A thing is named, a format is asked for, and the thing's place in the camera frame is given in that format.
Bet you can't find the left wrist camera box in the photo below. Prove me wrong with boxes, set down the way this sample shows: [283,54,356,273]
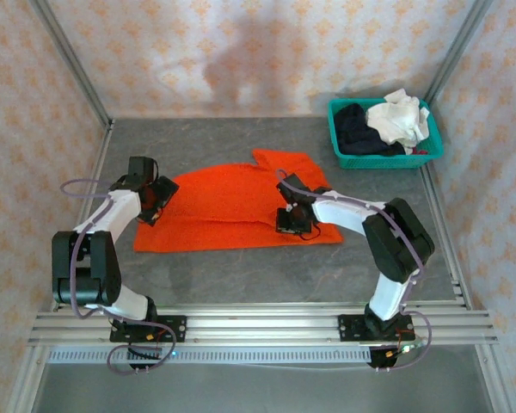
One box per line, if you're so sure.
[126,156,159,189]

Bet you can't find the teal plastic basket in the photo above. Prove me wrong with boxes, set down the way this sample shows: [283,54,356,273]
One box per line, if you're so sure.
[328,97,445,170]

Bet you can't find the aluminium frame post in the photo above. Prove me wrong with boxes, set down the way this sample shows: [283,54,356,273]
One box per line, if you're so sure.
[28,0,114,130]
[423,0,495,104]

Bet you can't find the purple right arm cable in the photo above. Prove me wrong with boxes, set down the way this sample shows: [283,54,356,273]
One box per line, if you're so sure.
[276,168,435,373]

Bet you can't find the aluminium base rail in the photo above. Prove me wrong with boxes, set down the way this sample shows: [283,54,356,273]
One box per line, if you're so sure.
[28,300,500,348]

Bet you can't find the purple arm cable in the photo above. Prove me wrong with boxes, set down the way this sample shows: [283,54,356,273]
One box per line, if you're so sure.
[276,168,435,373]
[59,177,180,376]

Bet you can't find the aluminium table side rail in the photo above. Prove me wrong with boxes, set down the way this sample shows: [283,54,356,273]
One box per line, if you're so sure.
[51,122,115,311]
[419,165,474,311]

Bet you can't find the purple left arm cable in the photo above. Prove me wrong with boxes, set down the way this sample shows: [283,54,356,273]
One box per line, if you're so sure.
[59,177,180,376]

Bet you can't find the aluminium frame leg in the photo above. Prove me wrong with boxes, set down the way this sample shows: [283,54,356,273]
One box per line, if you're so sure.
[475,343,516,413]
[6,343,48,413]

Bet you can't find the dark navy t-shirt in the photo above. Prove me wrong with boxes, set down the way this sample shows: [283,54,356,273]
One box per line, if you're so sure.
[334,102,408,157]

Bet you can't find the grey slotted cable duct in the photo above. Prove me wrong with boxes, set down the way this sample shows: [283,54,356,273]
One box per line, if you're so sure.
[46,346,373,365]

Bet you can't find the white t-shirt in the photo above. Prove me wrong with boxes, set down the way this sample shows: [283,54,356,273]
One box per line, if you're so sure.
[365,88,431,150]

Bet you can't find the black base bracket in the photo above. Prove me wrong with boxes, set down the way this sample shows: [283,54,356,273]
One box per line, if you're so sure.
[126,347,163,372]
[366,346,408,372]

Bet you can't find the orange t-shirt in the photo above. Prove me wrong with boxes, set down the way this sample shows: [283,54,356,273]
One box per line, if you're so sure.
[132,148,344,254]

